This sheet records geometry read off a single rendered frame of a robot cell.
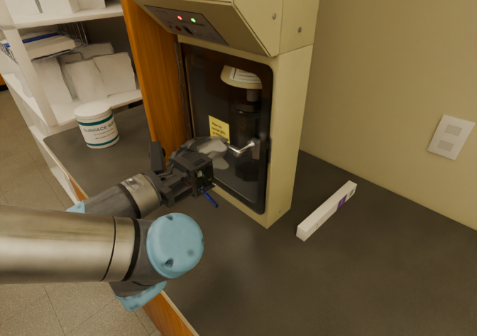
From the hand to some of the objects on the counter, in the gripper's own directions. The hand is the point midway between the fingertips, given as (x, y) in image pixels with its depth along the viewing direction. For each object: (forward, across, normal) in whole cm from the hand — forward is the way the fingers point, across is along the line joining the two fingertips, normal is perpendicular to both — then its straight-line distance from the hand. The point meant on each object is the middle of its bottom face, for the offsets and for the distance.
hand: (221, 144), depth 65 cm
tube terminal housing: (+18, -26, +6) cm, 32 cm away
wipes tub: (-6, -23, +70) cm, 74 cm away
